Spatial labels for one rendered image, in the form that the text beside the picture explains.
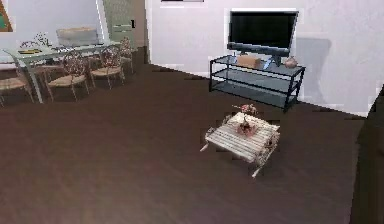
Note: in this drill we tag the pink flower house plant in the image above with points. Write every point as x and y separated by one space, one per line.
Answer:
247 121

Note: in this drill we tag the white slatted coffee table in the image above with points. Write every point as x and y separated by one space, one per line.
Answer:
245 140

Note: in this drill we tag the black glass television stand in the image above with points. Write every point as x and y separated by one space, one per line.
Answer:
256 80

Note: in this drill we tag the brown cardboard box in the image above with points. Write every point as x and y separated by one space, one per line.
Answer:
248 61

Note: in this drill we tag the wicker seat metal chair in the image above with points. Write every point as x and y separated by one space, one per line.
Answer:
13 81
108 65
71 75
126 51

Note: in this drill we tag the black television set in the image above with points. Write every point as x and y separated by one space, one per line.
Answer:
262 30

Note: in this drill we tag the brown round vase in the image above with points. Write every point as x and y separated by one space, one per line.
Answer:
290 62

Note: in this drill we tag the grey green room door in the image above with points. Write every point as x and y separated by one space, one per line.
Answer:
120 20

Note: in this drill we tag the grey box with tan lid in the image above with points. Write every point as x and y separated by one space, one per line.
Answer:
77 36

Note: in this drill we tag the pale glass dining table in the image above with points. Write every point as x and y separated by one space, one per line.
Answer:
50 53

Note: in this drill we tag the small twig plant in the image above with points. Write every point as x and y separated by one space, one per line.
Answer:
41 39

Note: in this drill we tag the yellow flat book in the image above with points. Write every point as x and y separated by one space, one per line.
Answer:
29 51

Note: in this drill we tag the dark brown sofa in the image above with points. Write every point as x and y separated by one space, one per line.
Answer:
368 160

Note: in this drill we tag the dark framed wall picture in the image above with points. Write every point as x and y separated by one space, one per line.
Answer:
182 0

